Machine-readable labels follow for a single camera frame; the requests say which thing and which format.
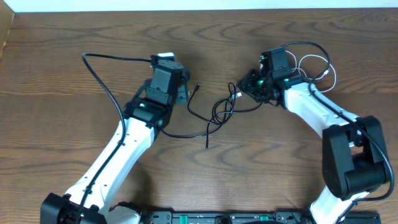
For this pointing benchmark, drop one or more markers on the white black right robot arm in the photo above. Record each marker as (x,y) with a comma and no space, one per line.
(354,155)

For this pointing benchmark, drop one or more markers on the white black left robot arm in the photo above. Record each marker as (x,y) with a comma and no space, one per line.
(89,199)

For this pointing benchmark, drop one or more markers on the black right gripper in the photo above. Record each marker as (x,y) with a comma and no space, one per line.
(247,81)

